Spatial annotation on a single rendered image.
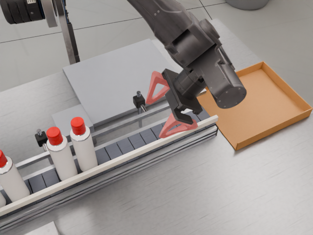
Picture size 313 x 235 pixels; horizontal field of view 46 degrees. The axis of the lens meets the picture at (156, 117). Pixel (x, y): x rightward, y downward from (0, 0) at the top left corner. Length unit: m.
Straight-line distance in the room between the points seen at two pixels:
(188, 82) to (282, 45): 2.25
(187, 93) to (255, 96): 0.64
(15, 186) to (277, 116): 0.83
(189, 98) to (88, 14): 2.45
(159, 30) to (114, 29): 2.33
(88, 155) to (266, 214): 0.51
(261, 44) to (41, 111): 1.96
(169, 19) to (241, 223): 0.64
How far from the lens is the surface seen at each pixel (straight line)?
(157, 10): 0.62
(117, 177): 1.09
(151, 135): 1.13
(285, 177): 1.17
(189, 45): 0.64
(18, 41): 3.01
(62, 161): 0.97
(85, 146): 0.96
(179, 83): 0.73
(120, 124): 1.06
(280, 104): 1.34
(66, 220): 1.08
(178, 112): 0.72
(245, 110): 1.29
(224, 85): 0.64
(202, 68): 0.67
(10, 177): 0.97
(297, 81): 2.69
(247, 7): 3.20
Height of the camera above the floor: 1.79
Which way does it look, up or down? 51 degrees down
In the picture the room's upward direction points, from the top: straight up
